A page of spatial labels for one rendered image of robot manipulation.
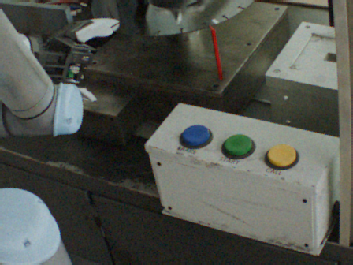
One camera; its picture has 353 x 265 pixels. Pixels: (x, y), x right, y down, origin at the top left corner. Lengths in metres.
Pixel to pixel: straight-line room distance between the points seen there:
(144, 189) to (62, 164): 0.18
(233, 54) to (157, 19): 0.16
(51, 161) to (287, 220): 0.50
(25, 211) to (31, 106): 0.15
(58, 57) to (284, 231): 0.47
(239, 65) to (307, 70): 0.16
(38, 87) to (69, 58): 0.22
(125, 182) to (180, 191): 0.17
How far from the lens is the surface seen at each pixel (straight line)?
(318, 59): 1.22
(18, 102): 0.98
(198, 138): 1.07
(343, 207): 1.05
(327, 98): 1.17
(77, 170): 1.32
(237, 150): 1.04
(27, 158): 1.39
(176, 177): 1.11
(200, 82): 1.28
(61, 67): 1.19
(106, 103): 1.33
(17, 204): 0.95
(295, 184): 1.00
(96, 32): 1.26
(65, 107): 1.03
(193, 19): 1.27
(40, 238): 0.91
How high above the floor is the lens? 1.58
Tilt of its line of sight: 38 degrees down
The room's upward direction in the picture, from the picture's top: 12 degrees counter-clockwise
